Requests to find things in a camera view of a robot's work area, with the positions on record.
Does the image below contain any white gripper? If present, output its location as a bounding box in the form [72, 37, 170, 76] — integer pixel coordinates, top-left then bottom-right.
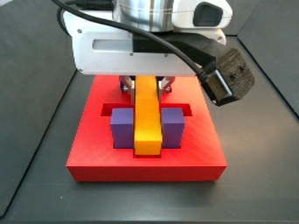
[63, 8, 227, 103]

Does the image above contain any long yellow block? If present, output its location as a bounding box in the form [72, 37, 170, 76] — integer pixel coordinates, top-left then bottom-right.
[135, 76, 163, 156]

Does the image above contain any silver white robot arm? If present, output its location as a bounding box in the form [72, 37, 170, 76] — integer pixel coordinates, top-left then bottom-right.
[58, 0, 237, 106]

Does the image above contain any red slotted board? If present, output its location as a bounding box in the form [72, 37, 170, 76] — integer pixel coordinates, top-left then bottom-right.
[67, 76, 227, 182]

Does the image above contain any purple U-shaped block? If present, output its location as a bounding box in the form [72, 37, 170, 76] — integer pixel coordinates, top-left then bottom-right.
[110, 108, 186, 149]

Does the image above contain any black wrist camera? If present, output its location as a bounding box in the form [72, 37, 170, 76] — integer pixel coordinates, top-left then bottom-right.
[202, 48, 255, 106]

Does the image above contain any black camera cable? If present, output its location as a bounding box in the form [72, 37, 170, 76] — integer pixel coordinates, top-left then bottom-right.
[51, 0, 219, 82]

